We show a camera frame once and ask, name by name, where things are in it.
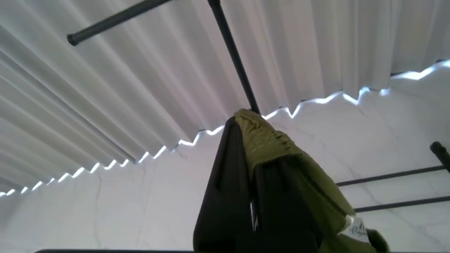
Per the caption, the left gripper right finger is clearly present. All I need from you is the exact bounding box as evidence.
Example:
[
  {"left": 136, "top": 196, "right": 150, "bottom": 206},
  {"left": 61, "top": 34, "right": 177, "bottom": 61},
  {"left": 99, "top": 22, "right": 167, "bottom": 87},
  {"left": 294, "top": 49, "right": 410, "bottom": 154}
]
[{"left": 252, "top": 158, "right": 330, "bottom": 252}]

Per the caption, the green shirt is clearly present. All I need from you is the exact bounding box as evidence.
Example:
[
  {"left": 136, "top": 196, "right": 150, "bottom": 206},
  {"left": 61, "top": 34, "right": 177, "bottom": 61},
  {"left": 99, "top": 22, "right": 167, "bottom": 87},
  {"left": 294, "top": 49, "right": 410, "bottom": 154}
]
[{"left": 233, "top": 108, "right": 390, "bottom": 253}]

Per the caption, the black clothes rack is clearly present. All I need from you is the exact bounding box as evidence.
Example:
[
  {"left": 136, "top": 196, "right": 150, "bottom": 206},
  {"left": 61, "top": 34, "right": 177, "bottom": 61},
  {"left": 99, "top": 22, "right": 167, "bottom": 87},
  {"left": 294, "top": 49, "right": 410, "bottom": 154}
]
[{"left": 66, "top": 0, "right": 450, "bottom": 214}]

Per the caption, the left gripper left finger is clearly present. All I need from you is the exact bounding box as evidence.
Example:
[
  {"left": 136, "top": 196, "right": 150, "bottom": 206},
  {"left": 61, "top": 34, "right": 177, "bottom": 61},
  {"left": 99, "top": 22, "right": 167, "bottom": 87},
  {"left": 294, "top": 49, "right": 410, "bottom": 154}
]
[{"left": 193, "top": 116, "right": 255, "bottom": 252}]

